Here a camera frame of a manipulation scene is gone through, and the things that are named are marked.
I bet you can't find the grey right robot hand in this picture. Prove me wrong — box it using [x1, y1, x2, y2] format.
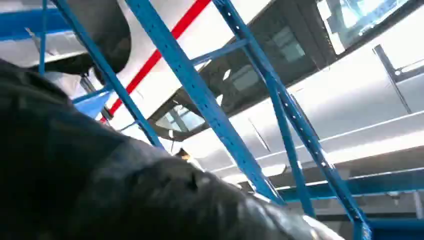
[0, 58, 346, 240]

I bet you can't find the red pipe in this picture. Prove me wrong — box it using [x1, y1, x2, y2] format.
[99, 0, 212, 124]

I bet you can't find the dark rounded overhead object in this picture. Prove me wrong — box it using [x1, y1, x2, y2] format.
[29, 0, 132, 84]

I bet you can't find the blue metal rack frame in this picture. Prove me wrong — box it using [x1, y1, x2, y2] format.
[0, 0, 424, 240]

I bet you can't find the dark skylight frame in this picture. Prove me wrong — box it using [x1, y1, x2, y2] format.
[148, 0, 424, 143]

